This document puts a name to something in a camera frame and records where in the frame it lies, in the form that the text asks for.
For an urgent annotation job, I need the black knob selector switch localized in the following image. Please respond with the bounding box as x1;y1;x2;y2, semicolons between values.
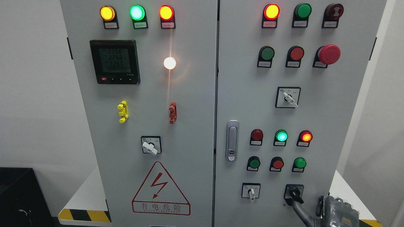
284;184;304;206

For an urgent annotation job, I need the red terminal connector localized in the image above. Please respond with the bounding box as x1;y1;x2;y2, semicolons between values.
169;102;177;125

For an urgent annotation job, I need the dark red indicator left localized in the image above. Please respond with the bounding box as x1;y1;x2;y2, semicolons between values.
250;128;264;146

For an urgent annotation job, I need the white lit indicator light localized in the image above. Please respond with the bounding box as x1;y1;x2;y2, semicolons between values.
163;56;177;70

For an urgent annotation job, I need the grey left cabinet door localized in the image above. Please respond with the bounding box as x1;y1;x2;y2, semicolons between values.
60;0;218;227

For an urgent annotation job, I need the grey cabinet door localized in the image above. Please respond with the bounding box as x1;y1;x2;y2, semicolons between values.
214;0;386;227
60;0;218;227

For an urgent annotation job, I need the green push button lower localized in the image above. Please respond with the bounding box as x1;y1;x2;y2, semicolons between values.
246;156;261;172

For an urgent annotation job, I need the green push button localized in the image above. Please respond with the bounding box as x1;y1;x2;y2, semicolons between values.
257;46;275;68
246;156;261;172

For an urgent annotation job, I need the yellow terminal connector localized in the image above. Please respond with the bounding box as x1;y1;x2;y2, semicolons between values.
117;100;128;123

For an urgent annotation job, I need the green lit indicator middle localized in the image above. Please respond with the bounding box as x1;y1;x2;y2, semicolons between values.
274;129;288;147

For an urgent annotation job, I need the green push button upper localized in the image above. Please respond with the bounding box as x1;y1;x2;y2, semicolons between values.
257;46;275;68

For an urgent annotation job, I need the red push button lower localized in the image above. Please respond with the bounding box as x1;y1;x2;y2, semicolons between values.
269;156;284;172

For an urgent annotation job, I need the red push button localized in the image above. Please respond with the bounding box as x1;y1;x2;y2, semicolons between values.
285;46;304;68
269;156;284;172

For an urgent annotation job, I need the red electrical warning sticker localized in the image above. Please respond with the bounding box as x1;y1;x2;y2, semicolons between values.
132;161;191;216

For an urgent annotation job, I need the grey right cabinet door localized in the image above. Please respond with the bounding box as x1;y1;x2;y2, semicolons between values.
214;0;386;227

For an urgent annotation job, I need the black digital power meter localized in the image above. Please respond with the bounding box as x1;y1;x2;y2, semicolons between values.
89;40;140;84

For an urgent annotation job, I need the red indicator right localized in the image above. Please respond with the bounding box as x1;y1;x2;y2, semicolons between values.
297;130;313;148

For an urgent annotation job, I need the red-orange indicator light left door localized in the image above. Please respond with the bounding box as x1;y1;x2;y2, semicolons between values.
159;4;176;29

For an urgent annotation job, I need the red-orange indicator light door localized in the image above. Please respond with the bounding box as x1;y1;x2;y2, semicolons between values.
159;4;176;29
261;3;280;28

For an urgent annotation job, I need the green illuminated button lower right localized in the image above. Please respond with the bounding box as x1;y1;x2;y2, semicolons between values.
292;157;307;172

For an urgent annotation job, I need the red push button upper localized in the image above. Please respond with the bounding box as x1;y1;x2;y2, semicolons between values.
285;46;304;68

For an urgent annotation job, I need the green lit indicator light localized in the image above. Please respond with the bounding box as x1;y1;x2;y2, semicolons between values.
130;4;148;30

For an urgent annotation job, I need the red-orange indicator light right door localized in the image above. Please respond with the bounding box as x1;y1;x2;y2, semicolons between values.
261;3;280;28

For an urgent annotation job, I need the yellow indicator light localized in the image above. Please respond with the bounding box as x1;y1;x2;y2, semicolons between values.
100;5;119;30

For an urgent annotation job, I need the red emergency stop button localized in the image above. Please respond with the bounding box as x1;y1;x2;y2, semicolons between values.
312;44;341;68

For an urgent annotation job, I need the green unlit indicator top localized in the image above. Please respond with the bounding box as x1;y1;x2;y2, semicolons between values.
292;3;312;28

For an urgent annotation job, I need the white platform base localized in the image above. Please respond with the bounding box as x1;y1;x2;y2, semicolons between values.
57;167;382;227

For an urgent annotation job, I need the red buzzer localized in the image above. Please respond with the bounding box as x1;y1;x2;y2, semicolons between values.
322;4;344;28

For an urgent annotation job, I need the black box lower left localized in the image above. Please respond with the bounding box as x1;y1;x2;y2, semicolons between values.
0;167;55;227

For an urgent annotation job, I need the silver door handle lock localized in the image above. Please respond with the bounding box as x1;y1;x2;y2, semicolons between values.
226;120;239;161

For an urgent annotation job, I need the white selector switch left door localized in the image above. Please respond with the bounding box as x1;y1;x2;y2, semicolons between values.
140;136;162;156

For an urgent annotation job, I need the white selector switch upper right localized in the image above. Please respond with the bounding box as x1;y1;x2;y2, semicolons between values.
275;87;301;109

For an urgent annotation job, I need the white selector switch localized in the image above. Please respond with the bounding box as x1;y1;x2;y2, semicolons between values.
275;87;301;109
241;183;261;200

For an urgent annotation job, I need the white selector switch lower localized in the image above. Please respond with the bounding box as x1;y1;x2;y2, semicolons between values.
241;183;261;200

